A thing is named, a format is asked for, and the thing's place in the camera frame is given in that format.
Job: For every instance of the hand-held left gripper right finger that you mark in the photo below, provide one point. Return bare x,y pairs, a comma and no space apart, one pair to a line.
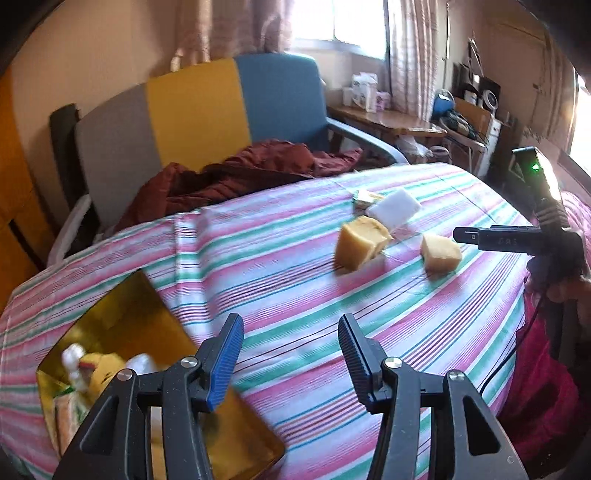
358,364

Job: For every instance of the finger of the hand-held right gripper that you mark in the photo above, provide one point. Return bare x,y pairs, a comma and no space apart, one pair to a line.
498,240

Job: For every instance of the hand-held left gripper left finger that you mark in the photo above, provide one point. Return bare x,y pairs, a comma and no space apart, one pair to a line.
226,364

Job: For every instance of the small yellow soap block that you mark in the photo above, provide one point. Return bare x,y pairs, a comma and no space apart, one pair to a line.
441,254

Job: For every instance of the gold cardboard box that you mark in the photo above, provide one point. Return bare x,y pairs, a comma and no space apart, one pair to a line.
249,438

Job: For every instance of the large yellow soap block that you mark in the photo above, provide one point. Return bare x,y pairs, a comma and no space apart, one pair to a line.
360,244

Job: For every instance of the yellow plush toy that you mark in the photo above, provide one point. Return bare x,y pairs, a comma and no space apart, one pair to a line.
104,369

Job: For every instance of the person's right hand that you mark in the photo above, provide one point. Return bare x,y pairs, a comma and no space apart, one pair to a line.
570,290

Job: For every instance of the striped tablecloth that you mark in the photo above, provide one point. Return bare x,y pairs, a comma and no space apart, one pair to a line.
286,277

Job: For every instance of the white sponge block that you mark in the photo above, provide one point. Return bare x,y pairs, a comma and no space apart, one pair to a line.
395,207

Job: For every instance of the clear plastic bag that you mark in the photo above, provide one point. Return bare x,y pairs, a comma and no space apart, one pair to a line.
415,147

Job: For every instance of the blue round object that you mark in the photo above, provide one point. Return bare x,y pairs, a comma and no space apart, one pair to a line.
443,106

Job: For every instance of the black radio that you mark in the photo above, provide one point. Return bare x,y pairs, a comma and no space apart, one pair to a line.
485,92

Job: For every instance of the wooden side table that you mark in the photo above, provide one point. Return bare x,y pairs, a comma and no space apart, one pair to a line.
383,122

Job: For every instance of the white carton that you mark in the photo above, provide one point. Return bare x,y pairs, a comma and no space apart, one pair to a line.
364,92

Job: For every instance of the maroon cloth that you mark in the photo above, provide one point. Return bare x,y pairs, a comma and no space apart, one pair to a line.
258,166

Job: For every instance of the patterned pink curtain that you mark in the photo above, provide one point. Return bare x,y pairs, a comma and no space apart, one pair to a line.
415,55
221,32

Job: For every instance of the grey yellow blue chair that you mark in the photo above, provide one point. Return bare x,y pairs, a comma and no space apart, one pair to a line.
194,115

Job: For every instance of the orange wooden wardrobe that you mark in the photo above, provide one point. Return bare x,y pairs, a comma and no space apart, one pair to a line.
18,207

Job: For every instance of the black rolled mat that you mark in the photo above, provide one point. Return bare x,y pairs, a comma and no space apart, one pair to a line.
62,152

